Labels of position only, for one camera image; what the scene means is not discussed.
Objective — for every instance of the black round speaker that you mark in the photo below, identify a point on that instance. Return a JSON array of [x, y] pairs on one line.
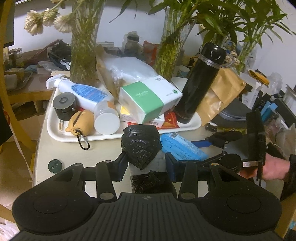
[[63, 104]]

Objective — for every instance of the blue-topped box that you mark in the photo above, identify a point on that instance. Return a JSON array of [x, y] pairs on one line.
[[269, 109]]

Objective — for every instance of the red flat box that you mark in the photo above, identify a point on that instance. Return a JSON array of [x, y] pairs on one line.
[[171, 119]]

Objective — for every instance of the white plastic bag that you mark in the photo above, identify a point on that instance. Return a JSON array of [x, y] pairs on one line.
[[129, 67]]

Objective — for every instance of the grey zip case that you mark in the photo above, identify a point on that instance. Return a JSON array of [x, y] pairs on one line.
[[231, 113]]

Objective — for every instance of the white orange box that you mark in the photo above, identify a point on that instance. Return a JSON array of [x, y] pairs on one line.
[[127, 114]]

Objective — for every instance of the dark bottle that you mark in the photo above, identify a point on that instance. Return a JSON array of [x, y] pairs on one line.
[[131, 42]]

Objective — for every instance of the blue packet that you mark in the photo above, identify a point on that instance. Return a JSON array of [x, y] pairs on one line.
[[180, 144]]

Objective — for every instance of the green round disc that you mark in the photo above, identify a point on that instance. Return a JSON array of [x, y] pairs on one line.
[[55, 165]]

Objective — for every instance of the crumpled clear plastic bag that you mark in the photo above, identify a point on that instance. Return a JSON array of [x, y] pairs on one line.
[[276, 81]]

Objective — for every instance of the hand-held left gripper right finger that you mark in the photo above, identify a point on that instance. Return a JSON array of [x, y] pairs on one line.
[[170, 166]]

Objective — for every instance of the white product box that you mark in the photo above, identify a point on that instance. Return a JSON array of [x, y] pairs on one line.
[[252, 92]]

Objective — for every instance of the brown paper bag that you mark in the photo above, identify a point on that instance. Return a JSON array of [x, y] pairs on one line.
[[104, 69], [222, 92]]

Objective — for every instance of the white spray bottle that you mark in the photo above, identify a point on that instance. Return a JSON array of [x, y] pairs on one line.
[[87, 93]]

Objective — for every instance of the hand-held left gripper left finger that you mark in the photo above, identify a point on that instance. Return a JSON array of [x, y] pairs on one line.
[[122, 165]]

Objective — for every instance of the tan pouch with carabiner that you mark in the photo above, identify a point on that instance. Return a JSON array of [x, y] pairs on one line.
[[81, 122]]

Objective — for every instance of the black plastic bag roll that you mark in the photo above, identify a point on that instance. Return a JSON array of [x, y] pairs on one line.
[[141, 143]]

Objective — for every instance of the white grid box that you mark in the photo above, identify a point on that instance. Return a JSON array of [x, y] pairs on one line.
[[290, 97]]

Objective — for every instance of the wooden chair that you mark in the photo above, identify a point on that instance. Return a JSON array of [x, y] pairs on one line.
[[17, 125]]

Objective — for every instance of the white jar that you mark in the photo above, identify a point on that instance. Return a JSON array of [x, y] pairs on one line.
[[106, 120]]

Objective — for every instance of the cluster of small jars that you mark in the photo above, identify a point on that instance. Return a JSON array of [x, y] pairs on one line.
[[16, 58]]

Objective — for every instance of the green white tissue pack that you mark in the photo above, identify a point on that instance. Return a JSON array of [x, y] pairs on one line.
[[143, 102]]

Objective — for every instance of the small black device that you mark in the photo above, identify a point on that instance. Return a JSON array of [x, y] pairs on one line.
[[211, 127]]

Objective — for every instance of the black cloth pile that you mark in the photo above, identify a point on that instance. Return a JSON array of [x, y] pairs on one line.
[[60, 53]]

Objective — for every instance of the red snack packet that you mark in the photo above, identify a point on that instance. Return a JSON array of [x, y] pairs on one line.
[[150, 52]]

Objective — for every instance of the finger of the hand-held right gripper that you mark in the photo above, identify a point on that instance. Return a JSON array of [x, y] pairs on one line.
[[214, 158], [222, 137]]

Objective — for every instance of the cardboard box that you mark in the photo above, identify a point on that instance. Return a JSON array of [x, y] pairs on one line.
[[288, 217]]

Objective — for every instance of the white tray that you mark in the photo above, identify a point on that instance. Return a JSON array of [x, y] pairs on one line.
[[60, 135]]

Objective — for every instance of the person's right hand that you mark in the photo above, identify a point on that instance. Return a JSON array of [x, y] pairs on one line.
[[275, 169]]

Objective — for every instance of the yellow black pouch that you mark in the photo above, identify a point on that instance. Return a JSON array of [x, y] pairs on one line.
[[259, 76]]

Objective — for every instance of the black thermos bottle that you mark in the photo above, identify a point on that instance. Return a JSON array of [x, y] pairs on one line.
[[198, 88]]

